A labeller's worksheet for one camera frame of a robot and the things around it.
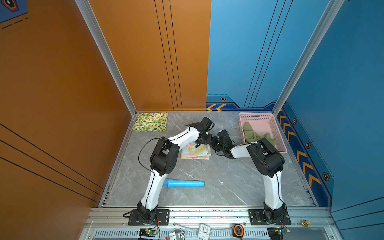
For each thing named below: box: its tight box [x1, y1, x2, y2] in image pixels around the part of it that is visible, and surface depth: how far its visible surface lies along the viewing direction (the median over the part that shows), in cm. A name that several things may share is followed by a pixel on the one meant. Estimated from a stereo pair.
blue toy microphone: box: [163, 179, 205, 188], surface depth 84 cm
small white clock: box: [197, 223, 212, 240], surface depth 70 cm
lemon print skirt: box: [132, 112, 169, 132], surface depth 114 cm
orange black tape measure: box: [232, 223, 245, 239], surface depth 69 cm
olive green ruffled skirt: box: [243, 121, 278, 146], surface depth 98 cm
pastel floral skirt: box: [180, 141, 212, 160], surface depth 96 cm
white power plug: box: [169, 227, 186, 240], surface depth 65 cm
